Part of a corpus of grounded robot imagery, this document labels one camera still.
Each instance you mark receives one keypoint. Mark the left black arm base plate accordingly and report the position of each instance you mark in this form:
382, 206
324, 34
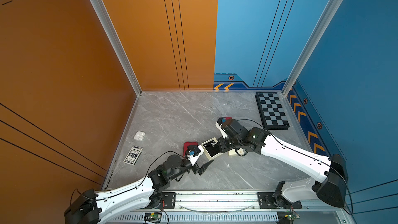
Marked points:
164, 200

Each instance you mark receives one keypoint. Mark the white earbuds case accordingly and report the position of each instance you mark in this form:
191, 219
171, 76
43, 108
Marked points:
139, 136

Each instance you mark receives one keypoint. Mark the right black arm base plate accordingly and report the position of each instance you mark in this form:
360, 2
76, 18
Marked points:
268, 201

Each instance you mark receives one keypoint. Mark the left closed red jewelry box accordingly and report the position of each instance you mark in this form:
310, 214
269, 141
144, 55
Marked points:
186, 146

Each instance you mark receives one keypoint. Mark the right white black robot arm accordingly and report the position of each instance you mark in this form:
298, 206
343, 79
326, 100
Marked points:
327, 179

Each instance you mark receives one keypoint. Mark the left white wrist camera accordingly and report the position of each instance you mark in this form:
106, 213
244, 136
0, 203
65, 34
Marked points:
193, 153

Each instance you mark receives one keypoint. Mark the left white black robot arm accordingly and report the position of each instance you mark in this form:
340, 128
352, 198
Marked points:
99, 207

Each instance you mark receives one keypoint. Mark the left green circuit board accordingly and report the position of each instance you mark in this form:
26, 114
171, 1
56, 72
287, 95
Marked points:
152, 218

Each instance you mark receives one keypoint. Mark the right green circuit board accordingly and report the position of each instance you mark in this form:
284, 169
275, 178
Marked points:
287, 218

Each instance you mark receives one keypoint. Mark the white vented cable duct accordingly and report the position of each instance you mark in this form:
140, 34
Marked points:
191, 218

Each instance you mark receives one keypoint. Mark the cream box base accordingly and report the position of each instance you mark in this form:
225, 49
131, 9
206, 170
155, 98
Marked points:
211, 149

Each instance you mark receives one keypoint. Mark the aluminium corner post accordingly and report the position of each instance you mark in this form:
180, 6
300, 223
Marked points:
109, 28
326, 17

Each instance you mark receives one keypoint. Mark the left aluminium corner post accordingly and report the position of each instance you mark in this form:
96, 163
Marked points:
109, 28

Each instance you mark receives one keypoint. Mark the cream lotus print box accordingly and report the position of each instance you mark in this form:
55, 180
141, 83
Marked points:
232, 152

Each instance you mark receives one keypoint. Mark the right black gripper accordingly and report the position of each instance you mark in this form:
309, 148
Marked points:
221, 141

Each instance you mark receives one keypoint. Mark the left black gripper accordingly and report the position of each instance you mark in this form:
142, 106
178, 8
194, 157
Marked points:
201, 170

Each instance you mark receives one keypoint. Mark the green circuit board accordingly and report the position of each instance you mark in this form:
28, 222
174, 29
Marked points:
152, 218
287, 218

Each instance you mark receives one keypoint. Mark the aluminium front rail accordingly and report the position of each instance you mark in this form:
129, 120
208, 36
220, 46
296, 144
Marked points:
234, 200

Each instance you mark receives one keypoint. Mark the black white chessboard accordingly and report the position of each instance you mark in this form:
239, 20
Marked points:
272, 113

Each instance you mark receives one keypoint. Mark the right aluminium corner post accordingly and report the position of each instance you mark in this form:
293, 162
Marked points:
326, 17

